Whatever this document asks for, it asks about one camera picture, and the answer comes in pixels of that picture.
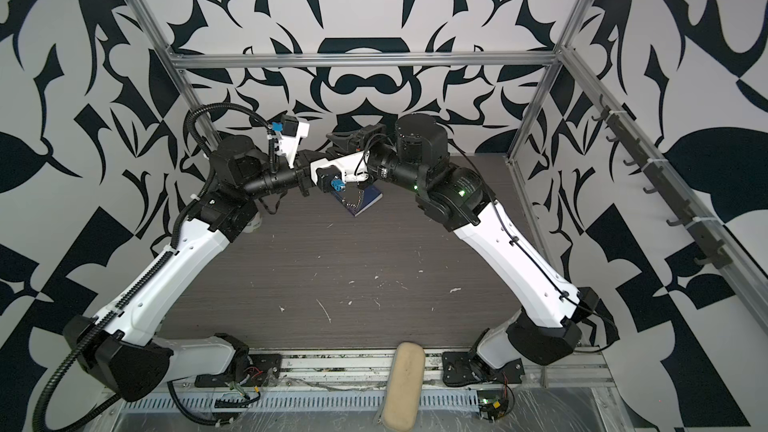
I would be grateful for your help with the small circuit board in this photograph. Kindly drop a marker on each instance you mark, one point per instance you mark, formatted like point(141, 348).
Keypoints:
point(495, 408)

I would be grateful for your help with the wall hook rack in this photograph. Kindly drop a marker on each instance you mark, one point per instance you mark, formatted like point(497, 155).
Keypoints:
point(666, 182)

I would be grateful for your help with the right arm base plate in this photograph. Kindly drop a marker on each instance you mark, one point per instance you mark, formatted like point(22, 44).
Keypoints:
point(461, 369)

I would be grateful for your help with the beige pencil case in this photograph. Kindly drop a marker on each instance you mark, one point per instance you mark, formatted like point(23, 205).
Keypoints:
point(401, 403)

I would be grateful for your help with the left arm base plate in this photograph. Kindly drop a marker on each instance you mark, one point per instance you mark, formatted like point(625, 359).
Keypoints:
point(246, 369)

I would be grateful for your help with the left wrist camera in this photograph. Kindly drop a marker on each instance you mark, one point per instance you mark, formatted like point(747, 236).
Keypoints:
point(289, 132)

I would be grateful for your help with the blue book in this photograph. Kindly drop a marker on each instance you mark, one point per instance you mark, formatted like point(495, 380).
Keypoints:
point(372, 196)

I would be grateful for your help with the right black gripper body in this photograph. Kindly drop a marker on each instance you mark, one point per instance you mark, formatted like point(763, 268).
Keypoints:
point(380, 131)

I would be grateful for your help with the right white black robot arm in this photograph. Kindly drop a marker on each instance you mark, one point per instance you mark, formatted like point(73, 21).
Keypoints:
point(416, 157)

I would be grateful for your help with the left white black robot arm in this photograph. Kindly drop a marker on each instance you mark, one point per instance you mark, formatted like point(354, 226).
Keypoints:
point(119, 346)

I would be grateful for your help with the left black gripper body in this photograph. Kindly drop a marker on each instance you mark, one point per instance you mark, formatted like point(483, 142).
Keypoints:
point(301, 173)

